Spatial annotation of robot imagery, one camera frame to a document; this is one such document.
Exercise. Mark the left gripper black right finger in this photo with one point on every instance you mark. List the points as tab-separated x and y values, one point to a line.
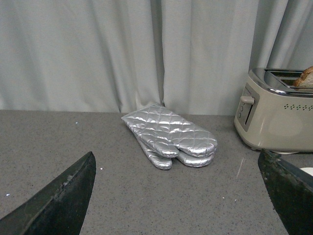
290	190

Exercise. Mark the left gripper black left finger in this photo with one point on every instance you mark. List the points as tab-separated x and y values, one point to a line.
59	208

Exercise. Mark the brown bread slice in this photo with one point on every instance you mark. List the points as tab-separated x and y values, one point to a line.
306	79

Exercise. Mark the beige two-slot toaster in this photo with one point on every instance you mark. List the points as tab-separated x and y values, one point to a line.
274	114

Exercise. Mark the white plate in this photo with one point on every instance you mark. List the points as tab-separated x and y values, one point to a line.
306	172

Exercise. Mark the lower silver quilted oven mitt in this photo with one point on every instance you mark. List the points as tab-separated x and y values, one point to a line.
164	163

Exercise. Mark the silver quilted oven mitt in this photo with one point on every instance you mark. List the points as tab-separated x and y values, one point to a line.
168	133
164	163

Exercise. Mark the upper silver quilted oven mitt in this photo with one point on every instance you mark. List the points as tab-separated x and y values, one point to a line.
168	133

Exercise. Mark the light grey curtain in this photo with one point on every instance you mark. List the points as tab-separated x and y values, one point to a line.
193	56

